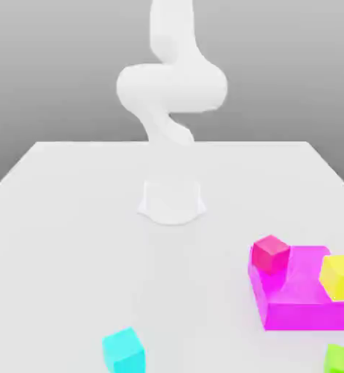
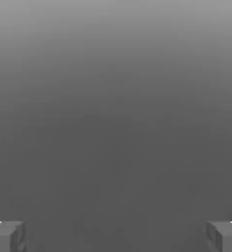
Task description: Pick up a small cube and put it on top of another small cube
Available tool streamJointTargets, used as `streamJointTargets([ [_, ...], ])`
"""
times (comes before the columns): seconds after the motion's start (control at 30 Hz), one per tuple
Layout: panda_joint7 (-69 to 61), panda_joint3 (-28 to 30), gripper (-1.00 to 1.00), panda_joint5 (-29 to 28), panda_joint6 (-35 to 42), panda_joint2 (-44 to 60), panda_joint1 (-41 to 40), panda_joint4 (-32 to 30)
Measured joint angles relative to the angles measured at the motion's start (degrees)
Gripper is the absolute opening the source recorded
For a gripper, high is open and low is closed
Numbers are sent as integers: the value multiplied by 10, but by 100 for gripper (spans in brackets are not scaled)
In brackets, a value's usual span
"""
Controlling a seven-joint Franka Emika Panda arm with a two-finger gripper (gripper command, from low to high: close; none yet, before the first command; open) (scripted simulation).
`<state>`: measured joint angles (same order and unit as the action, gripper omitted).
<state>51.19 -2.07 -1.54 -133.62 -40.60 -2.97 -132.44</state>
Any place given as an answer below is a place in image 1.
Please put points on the large magenta box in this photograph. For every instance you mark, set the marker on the large magenta box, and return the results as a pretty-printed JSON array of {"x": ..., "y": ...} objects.
[{"x": 303, "y": 311}]

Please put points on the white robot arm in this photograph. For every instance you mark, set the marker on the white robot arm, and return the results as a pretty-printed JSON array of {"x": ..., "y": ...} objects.
[{"x": 172, "y": 87}]

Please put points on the small green cube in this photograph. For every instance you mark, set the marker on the small green cube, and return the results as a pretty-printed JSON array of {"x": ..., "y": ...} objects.
[{"x": 342, "y": 360}]

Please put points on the small pink cube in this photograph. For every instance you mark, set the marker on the small pink cube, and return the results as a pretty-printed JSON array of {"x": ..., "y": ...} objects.
[{"x": 269, "y": 255}]

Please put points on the small yellow cube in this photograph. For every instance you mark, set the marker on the small yellow cube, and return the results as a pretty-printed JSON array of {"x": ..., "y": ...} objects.
[{"x": 342, "y": 276}]

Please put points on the small cyan cube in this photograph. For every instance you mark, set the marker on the small cyan cube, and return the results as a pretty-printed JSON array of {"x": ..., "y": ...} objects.
[{"x": 124, "y": 349}]

